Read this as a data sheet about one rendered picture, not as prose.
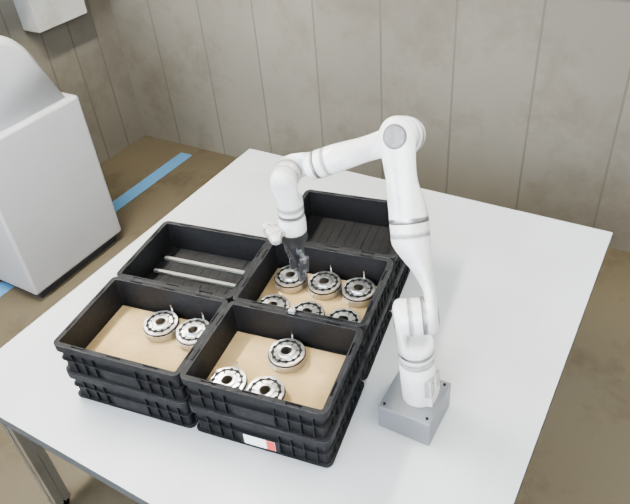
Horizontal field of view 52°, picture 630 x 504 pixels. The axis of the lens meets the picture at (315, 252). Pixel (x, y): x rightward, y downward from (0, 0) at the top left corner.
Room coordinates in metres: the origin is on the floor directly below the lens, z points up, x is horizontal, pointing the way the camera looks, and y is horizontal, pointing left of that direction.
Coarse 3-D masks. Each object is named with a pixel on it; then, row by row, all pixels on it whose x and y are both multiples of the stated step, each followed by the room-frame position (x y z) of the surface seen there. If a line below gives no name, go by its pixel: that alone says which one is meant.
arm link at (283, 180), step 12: (276, 168) 1.36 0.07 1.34; (288, 168) 1.36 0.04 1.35; (276, 180) 1.34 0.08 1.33; (288, 180) 1.33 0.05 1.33; (276, 192) 1.35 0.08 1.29; (288, 192) 1.34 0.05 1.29; (288, 204) 1.35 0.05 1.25; (300, 204) 1.36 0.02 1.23; (288, 216) 1.35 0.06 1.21; (300, 216) 1.36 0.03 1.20
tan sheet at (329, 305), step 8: (272, 280) 1.55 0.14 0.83; (344, 280) 1.52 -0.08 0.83; (272, 288) 1.51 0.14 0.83; (304, 288) 1.50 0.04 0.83; (288, 296) 1.47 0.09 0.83; (296, 296) 1.47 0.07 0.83; (304, 296) 1.46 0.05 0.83; (320, 304) 1.42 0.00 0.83; (328, 304) 1.42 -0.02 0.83; (336, 304) 1.41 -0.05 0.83; (344, 304) 1.41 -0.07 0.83; (328, 312) 1.38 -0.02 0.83; (360, 312) 1.37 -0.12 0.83
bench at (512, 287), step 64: (256, 192) 2.29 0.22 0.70; (384, 192) 2.19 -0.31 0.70; (128, 256) 1.93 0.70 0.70; (448, 256) 1.74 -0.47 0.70; (512, 256) 1.71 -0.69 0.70; (576, 256) 1.68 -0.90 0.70; (64, 320) 1.61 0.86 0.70; (448, 320) 1.43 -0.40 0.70; (512, 320) 1.40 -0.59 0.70; (576, 320) 1.37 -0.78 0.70; (0, 384) 1.34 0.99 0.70; (64, 384) 1.32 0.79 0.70; (384, 384) 1.20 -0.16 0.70; (512, 384) 1.15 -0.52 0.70; (64, 448) 1.09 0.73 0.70; (128, 448) 1.07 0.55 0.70; (192, 448) 1.05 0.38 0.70; (256, 448) 1.03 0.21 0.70; (384, 448) 0.99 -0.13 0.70; (448, 448) 0.97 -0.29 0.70; (512, 448) 0.95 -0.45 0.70
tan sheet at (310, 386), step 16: (240, 336) 1.32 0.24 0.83; (256, 336) 1.31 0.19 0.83; (224, 352) 1.26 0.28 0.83; (240, 352) 1.25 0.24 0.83; (256, 352) 1.25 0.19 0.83; (320, 352) 1.22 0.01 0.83; (240, 368) 1.20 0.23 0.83; (256, 368) 1.19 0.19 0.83; (304, 368) 1.17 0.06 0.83; (320, 368) 1.17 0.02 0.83; (336, 368) 1.16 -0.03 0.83; (288, 384) 1.12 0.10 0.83; (304, 384) 1.12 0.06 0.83; (320, 384) 1.11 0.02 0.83; (288, 400) 1.07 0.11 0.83; (304, 400) 1.06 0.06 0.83; (320, 400) 1.06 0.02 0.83
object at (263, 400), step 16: (240, 304) 1.34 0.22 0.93; (304, 320) 1.26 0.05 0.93; (320, 320) 1.25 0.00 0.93; (208, 336) 1.23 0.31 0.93; (352, 352) 1.12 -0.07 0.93; (192, 384) 1.08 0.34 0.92; (208, 384) 1.06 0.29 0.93; (256, 400) 1.00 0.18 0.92; (272, 400) 0.99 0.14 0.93; (304, 416) 0.95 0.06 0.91; (320, 416) 0.94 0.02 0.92
